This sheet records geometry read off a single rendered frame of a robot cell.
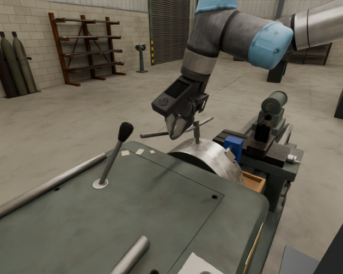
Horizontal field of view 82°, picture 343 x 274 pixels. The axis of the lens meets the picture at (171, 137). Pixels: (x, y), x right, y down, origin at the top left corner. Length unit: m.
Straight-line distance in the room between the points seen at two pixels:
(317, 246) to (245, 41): 2.02
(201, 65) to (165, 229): 0.34
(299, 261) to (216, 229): 0.71
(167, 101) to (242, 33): 0.19
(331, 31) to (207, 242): 0.46
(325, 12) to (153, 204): 0.51
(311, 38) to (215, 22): 0.20
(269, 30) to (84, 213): 0.49
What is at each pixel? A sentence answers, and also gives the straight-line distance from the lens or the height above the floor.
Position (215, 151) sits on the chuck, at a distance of 0.70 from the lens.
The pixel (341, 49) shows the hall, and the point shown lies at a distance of 14.71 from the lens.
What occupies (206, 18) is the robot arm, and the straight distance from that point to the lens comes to 0.45.
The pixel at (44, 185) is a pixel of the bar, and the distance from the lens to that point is 0.55.
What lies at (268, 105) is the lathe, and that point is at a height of 1.10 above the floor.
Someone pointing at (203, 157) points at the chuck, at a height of 1.23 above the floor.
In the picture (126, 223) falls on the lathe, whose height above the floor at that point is 1.25.
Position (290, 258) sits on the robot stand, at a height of 0.75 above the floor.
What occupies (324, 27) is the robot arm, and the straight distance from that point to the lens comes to 0.52.
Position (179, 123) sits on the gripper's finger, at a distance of 0.54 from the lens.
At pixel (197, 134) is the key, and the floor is 1.27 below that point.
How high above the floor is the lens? 1.59
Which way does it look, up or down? 28 degrees down
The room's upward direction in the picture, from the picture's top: straight up
